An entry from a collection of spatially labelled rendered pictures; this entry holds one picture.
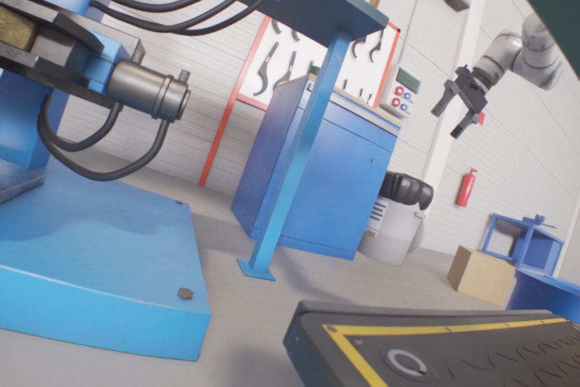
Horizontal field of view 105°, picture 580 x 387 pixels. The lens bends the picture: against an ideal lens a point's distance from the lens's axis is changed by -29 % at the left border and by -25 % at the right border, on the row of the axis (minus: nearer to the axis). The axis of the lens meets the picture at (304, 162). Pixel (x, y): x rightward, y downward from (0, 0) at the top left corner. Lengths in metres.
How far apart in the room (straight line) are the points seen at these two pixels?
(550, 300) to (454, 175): 3.62
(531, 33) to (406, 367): 0.71
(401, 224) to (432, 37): 2.72
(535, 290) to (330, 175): 1.17
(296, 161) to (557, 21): 0.95
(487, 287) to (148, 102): 2.23
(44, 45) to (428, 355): 0.68
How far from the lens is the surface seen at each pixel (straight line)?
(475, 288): 2.31
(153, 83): 0.71
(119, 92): 0.73
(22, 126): 1.16
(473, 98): 0.91
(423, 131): 3.87
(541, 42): 0.78
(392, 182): 2.16
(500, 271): 2.33
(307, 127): 1.09
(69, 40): 0.61
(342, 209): 1.77
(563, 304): 0.98
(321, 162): 1.64
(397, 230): 2.21
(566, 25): 0.26
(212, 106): 2.65
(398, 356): 0.25
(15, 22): 0.62
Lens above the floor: 0.43
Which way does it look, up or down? 2 degrees up
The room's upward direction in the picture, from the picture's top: 20 degrees clockwise
